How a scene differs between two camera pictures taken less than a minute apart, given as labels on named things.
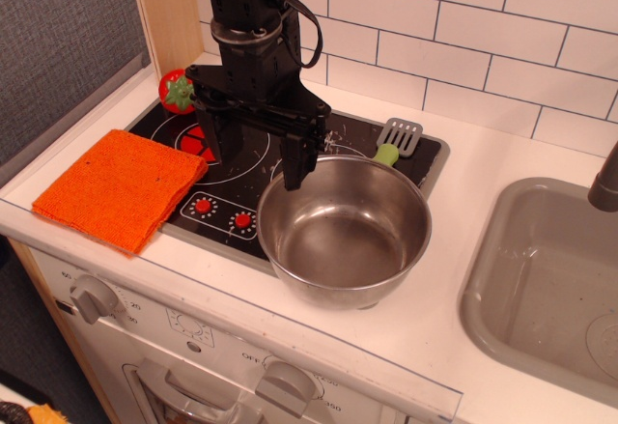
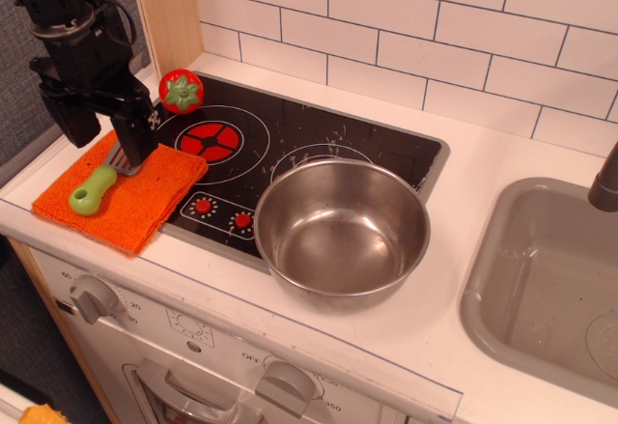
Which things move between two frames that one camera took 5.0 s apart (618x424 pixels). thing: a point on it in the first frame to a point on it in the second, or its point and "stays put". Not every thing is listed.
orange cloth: (122, 189) stays put
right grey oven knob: (287, 387) stays put
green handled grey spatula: (398, 137) to (87, 199)
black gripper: (261, 73) to (90, 54)
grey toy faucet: (603, 190) stays put
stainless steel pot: (351, 236) stays put
